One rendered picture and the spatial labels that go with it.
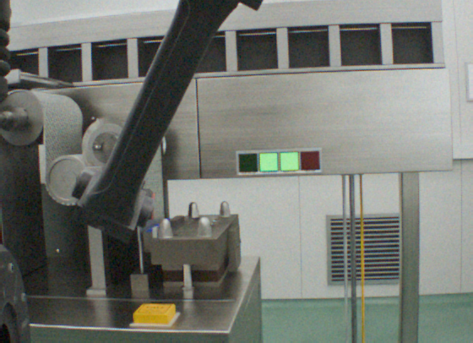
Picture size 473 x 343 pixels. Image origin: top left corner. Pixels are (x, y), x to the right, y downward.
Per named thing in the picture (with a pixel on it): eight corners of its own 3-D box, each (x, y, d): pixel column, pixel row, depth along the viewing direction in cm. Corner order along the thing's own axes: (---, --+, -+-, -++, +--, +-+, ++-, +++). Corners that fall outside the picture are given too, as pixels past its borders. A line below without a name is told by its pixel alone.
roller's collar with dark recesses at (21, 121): (-3, 131, 130) (-3, 106, 129) (9, 131, 136) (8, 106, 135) (19, 130, 129) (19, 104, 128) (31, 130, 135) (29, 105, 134)
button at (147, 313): (133, 324, 105) (133, 313, 105) (144, 313, 112) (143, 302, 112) (167, 326, 104) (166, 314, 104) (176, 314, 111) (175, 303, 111)
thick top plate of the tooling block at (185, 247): (151, 264, 128) (149, 239, 127) (187, 234, 167) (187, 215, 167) (217, 264, 126) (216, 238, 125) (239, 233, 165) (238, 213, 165)
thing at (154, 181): (138, 240, 132) (133, 165, 131) (163, 225, 155) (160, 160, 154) (139, 240, 132) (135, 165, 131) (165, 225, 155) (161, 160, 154)
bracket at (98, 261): (85, 295, 127) (76, 168, 125) (95, 288, 133) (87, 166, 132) (105, 296, 126) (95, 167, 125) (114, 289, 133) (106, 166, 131)
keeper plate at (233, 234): (229, 271, 142) (227, 231, 142) (234, 263, 152) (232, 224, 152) (238, 271, 142) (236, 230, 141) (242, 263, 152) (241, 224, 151)
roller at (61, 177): (46, 204, 134) (44, 156, 134) (86, 193, 159) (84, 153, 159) (90, 203, 133) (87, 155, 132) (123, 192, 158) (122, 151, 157)
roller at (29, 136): (-3, 147, 136) (-4, 93, 136) (41, 144, 161) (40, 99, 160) (45, 144, 134) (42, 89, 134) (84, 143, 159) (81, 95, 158)
